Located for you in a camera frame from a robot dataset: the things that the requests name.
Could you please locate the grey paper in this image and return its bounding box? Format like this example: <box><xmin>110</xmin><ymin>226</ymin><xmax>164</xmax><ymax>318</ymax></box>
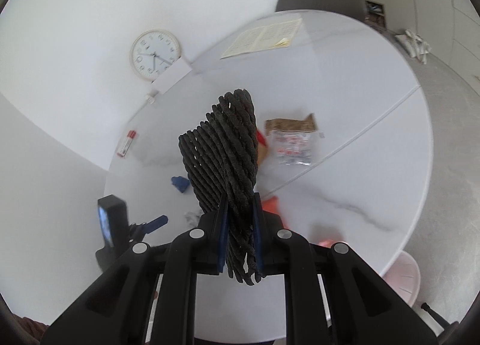
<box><xmin>185</xmin><ymin>211</ymin><xmax>203</xmax><ymax>228</ymax></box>

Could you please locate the blue wrapper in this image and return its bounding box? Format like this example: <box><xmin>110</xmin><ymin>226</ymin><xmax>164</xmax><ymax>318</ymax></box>
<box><xmin>171</xmin><ymin>176</ymin><xmax>191</xmax><ymax>193</ymax></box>

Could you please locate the orange red paper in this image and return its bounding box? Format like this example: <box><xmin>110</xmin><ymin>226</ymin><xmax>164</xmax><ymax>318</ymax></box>
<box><xmin>262</xmin><ymin>196</ymin><xmax>289</xmax><ymax>229</ymax></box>

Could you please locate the pink paper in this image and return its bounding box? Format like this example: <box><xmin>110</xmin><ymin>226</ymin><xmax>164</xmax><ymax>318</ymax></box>
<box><xmin>318</xmin><ymin>239</ymin><xmax>335</xmax><ymax>248</ymax></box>

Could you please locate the brown cardboard piece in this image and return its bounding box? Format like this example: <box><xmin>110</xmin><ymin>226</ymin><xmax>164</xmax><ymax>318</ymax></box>
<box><xmin>257</xmin><ymin>143</ymin><xmax>269</xmax><ymax>165</ymax></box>

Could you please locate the clear brown plastic bag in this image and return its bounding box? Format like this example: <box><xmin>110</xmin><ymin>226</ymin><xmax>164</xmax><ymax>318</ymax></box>
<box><xmin>264</xmin><ymin>114</ymin><xmax>318</xmax><ymax>165</ymax></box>

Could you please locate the white trash bin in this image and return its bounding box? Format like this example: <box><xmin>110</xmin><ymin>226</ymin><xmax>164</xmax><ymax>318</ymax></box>
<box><xmin>382</xmin><ymin>251</ymin><xmax>421</xmax><ymax>307</ymax></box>

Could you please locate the red white small box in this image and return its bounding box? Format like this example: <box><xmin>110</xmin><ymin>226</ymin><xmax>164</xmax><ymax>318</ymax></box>
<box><xmin>116</xmin><ymin>130</ymin><xmax>137</xmax><ymax>157</ymax></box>

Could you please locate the white card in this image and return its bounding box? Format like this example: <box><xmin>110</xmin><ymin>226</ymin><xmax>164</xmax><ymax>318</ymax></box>
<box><xmin>152</xmin><ymin>57</ymin><xmax>192</xmax><ymax>94</ymax></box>

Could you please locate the open yellow notebook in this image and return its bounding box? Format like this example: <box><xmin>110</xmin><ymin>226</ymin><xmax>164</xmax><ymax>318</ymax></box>
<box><xmin>220</xmin><ymin>18</ymin><xmax>303</xmax><ymax>59</ymax></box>

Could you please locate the white bag on floor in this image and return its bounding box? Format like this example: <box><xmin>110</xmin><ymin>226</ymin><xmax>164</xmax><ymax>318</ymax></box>
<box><xmin>394</xmin><ymin>29</ymin><xmax>431</xmax><ymax>65</ymax></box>

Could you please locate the round white wall clock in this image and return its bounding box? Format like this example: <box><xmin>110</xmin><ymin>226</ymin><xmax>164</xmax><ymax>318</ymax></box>
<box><xmin>129</xmin><ymin>29</ymin><xmax>182</xmax><ymax>82</ymax></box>

